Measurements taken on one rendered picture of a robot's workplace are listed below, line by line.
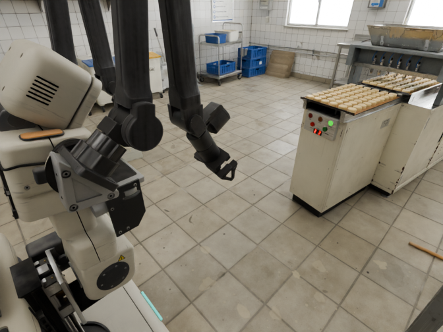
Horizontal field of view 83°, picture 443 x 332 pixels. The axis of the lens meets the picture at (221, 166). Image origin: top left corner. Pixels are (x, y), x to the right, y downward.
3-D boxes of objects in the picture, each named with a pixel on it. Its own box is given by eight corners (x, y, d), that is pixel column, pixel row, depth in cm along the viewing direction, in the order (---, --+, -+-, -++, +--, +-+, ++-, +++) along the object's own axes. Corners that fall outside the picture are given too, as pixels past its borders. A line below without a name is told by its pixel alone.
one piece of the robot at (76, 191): (68, 214, 48) (56, 161, 43) (60, 201, 51) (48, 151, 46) (119, 197, 54) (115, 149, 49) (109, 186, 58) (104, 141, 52)
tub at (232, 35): (223, 39, 562) (223, 29, 551) (239, 41, 539) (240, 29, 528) (213, 41, 538) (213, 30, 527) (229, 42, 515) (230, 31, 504)
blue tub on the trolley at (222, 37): (213, 41, 533) (213, 32, 525) (227, 43, 511) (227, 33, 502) (203, 42, 515) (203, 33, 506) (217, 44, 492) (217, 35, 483)
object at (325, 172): (335, 173, 257) (362, 83, 209) (368, 190, 233) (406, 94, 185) (287, 198, 224) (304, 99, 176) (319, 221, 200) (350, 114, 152)
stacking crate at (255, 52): (253, 54, 629) (254, 45, 618) (266, 56, 605) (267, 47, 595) (237, 57, 593) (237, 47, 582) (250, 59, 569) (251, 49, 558)
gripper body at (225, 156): (210, 143, 79) (200, 128, 73) (231, 157, 73) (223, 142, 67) (196, 157, 78) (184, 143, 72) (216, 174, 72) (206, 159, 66)
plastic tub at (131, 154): (138, 149, 300) (135, 137, 291) (144, 157, 284) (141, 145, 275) (111, 156, 286) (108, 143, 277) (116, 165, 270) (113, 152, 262)
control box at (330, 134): (306, 127, 183) (310, 109, 176) (335, 139, 166) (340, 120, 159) (302, 128, 181) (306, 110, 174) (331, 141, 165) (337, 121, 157)
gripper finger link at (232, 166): (229, 164, 82) (219, 147, 75) (244, 175, 78) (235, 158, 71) (215, 179, 81) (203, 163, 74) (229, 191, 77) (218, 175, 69)
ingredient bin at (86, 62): (101, 114, 396) (88, 62, 355) (88, 104, 435) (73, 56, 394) (134, 106, 427) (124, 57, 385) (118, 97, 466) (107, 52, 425)
